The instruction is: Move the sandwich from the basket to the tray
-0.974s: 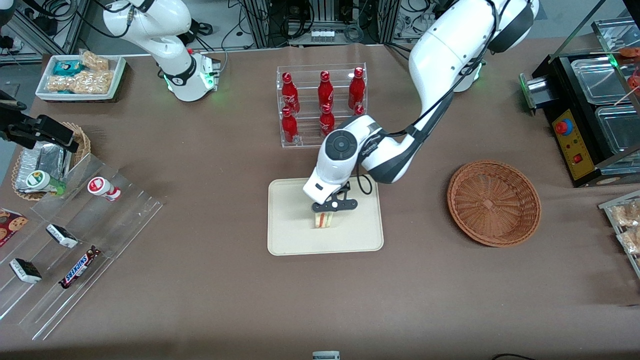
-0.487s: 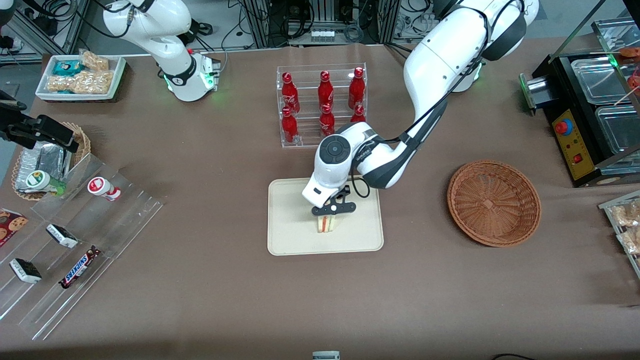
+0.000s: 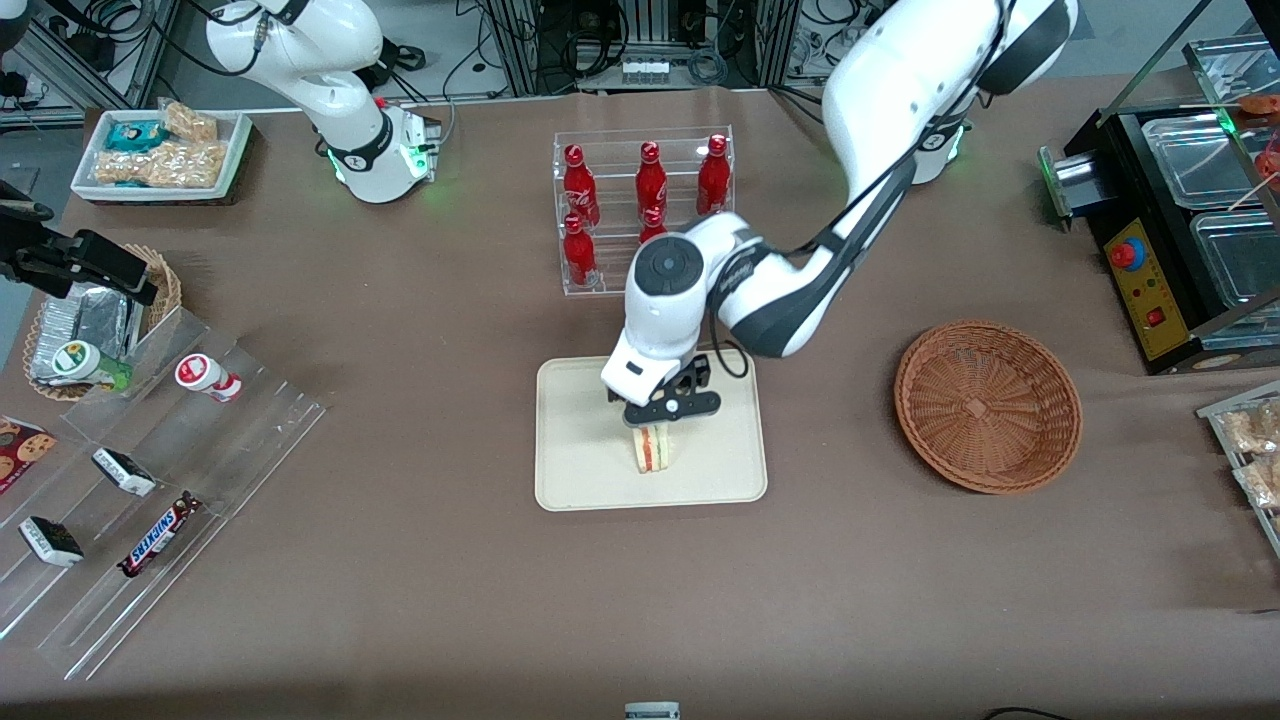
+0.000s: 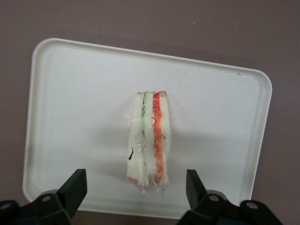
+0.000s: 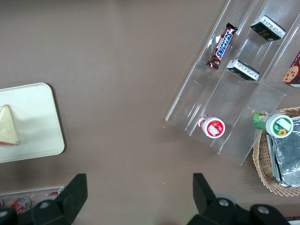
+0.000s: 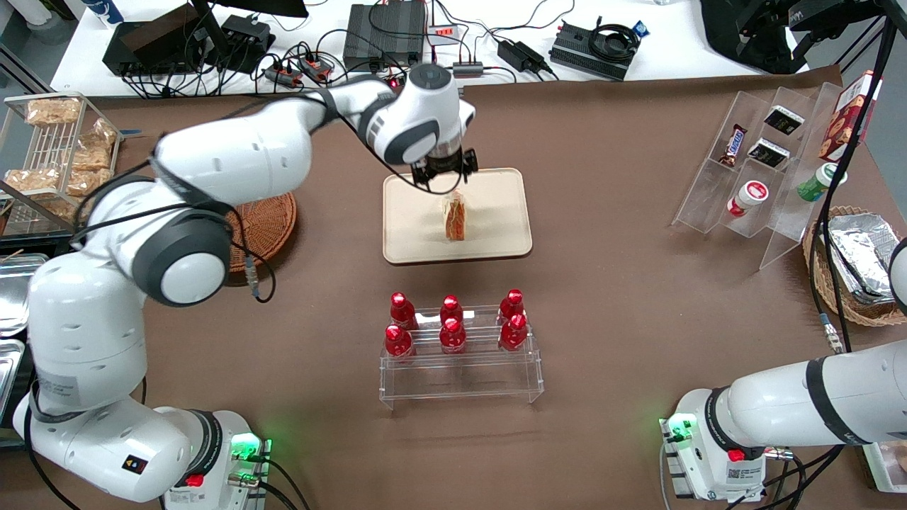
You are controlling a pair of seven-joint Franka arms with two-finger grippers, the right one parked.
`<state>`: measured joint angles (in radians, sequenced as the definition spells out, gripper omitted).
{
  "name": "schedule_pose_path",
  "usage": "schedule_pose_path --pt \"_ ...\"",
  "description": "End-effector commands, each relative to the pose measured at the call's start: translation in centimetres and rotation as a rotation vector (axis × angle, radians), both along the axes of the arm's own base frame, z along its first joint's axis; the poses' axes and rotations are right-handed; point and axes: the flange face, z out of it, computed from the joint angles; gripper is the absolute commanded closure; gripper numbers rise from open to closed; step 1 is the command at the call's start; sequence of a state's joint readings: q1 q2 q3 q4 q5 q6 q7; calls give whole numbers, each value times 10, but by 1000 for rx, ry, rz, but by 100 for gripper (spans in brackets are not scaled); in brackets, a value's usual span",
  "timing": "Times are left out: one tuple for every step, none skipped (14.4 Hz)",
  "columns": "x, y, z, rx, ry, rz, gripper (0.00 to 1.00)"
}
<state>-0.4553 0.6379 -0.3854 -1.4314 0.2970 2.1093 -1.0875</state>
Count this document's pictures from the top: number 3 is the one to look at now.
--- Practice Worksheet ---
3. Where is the teal snack packet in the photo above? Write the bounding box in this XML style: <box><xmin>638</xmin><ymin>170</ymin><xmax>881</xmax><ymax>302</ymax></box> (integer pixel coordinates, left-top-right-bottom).
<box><xmin>105</xmin><ymin>120</ymin><xmax>169</xmax><ymax>153</ymax></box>

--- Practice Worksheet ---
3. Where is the large rice crisp packet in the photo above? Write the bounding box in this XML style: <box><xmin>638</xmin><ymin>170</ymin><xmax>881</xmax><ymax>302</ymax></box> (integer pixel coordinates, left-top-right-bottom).
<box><xmin>93</xmin><ymin>140</ymin><xmax>230</xmax><ymax>190</ymax></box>

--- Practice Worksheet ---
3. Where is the small rice crisp packet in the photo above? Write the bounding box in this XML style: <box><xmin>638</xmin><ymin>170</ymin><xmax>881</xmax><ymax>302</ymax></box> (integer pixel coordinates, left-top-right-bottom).
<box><xmin>160</xmin><ymin>100</ymin><xmax>219</xmax><ymax>143</ymax></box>

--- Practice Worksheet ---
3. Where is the black white snack bar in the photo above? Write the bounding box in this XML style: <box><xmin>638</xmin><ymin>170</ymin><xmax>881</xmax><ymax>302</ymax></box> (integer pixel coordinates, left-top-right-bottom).
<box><xmin>92</xmin><ymin>448</ymin><xmax>157</xmax><ymax>498</ymax></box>
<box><xmin>18</xmin><ymin>516</ymin><xmax>85</xmax><ymax>569</ymax></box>

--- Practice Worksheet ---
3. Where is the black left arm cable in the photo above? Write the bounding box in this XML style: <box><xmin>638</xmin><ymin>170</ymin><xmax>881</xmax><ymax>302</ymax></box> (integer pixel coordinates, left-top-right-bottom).
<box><xmin>706</xmin><ymin>150</ymin><xmax>918</xmax><ymax>381</ymax></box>

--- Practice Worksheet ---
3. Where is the Snickers chocolate bar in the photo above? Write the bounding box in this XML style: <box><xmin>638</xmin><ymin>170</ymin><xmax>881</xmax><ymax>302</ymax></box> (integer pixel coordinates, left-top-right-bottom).
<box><xmin>118</xmin><ymin>492</ymin><xmax>204</xmax><ymax>579</ymax></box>

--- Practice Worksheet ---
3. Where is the round brown wicker basket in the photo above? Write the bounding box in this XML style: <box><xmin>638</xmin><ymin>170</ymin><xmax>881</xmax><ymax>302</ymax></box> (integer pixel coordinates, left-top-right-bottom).
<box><xmin>894</xmin><ymin>320</ymin><xmax>1084</xmax><ymax>496</ymax></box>

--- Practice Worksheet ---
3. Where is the aluminium equipment rack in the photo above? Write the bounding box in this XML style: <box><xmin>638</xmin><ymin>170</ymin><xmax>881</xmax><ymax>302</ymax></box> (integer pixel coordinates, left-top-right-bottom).
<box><xmin>485</xmin><ymin>0</ymin><xmax>801</xmax><ymax>96</ymax></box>

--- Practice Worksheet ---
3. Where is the oval wicker basket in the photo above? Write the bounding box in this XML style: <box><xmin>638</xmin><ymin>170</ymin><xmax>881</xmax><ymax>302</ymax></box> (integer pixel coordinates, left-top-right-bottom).
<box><xmin>22</xmin><ymin>243</ymin><xmax>184</xmax><ymax>403</ymax></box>

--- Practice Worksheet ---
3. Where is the clear metal food pan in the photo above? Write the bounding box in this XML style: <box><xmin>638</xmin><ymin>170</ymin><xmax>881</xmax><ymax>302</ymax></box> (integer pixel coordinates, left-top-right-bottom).
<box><xmin>1140</xmin><ymin>112</ymin><xmax>1263</xmax><ymax>211</ymax></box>
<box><xmin>1190</xmin><ymin>208</ymin><xmax>1280</xmax><ymax>313</ymax></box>

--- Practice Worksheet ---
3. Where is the white rectangular snack tray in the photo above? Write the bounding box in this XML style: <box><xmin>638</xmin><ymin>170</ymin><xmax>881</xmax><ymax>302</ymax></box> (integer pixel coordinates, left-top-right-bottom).
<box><xmin>70</xmin><ymin>108</ymin><xmax>253</xmax><ymax>204</ymax></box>

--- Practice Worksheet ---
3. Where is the aluminium frame stand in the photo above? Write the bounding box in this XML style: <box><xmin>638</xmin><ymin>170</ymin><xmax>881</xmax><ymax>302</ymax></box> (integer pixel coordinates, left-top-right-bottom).
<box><xmin>0</xmin><ymin>0</ymin><xmax>183</xmax><ymax>128</ymax></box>

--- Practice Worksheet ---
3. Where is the silver foil package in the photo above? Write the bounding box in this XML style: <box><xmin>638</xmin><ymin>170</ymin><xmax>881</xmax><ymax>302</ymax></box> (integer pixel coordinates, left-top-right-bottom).
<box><xmin>30</xmin><ymin>283</ymin><xmax>138</xmax><ymax>386</ymax></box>

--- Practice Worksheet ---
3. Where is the triangular sandwich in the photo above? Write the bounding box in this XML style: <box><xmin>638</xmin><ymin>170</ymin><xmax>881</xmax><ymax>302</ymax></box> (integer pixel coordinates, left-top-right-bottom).
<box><xmin>630</xmin><ymin>423</ymin><xmax>675</xmax><ymax>475</ymax></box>

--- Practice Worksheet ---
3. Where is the grey tray with snacks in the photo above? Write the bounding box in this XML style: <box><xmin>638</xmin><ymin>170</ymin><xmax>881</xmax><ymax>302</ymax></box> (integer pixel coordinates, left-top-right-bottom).
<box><xmin>1197</xmin><ymin>380</ymin><xmax>1280</xmax><ymax>559</ymax></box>

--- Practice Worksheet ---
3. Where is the clear acrylic stepped stand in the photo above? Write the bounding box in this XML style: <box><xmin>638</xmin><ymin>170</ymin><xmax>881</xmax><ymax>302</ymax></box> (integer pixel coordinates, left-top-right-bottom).
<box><xmin>0</xmin><ymin>305</ymin><xmax>331</xmax><ymax>683</ymax></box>

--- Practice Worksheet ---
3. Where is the beige plastic tray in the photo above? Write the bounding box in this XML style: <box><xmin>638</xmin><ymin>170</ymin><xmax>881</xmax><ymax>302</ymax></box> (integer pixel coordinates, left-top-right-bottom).
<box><xmin>535</xmin><ymin>349</ymin><xmax>769</xmax><ymax>513</ymax></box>

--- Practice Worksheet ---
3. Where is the wrapped rice crisp snack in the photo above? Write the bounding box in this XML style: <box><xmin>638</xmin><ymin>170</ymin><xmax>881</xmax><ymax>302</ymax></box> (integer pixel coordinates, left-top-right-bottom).
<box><xmin>1235</xmin><ymin>458</ymin><xmax>1280</xmax><ymax>509</ymax></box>
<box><xmin>1222</xmin><ymin>400</ymin><xmax>1280</xmax><ymax>456</ymax></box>

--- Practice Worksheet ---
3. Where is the red label yoghurt bottle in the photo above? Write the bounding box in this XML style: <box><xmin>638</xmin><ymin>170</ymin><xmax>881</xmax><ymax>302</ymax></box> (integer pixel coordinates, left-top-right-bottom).
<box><xmin>175</xmin><ymin>353</ymin><xmax>243</xmax><ymax>404</ymax></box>

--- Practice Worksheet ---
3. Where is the chocolate chip cookie pack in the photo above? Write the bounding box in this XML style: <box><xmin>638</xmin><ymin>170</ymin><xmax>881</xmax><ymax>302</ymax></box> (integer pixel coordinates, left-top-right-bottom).
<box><xmin>0</xmin><ymin>415</ymin><xmax>57</xmax><ymax>494</ymax></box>

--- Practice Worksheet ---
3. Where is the black food warmer machine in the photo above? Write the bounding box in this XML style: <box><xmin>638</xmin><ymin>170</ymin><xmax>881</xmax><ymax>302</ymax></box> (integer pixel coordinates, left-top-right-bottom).
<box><xmin>1040</xmin><ymin>35</ymin><xmax>1280</xmax><ymax>377</ymax></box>

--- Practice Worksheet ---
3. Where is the clear acrylic bottle rack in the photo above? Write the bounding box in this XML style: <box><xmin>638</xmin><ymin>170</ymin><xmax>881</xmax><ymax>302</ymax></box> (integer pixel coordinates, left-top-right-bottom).
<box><xmin>553</xmin><ymin>125</ymin><xmax>736</xmax><ymax>297</ymax></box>

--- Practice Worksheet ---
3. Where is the green label yoghurt bottle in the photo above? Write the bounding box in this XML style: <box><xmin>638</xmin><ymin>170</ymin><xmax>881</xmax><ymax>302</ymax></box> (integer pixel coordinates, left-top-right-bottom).
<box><xmin>52</xmin><ymin>340</ymin><xmax>133</xmax><ymax>393</ymax></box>

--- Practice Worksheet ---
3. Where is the silver box with green light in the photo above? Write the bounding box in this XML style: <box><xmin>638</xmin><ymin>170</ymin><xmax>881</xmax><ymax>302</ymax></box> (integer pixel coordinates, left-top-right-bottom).
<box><xmin>1038</xmin><ymin>146</ymin><xmax>1101</xmax><ymax>233</ymax></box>

